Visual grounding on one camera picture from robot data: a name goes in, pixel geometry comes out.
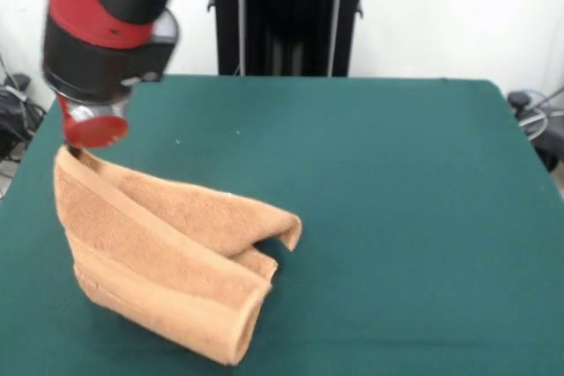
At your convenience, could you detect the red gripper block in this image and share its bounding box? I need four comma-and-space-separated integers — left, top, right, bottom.
56, 92, 130, 161

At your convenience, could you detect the tan terry towel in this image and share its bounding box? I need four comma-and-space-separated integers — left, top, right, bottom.
53, 146, 304, 367

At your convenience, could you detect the dark green table cloth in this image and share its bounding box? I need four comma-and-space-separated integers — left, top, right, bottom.
0, 72, 564, 376

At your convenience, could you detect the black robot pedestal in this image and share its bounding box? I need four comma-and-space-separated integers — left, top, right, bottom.
205, 0, 387, 77

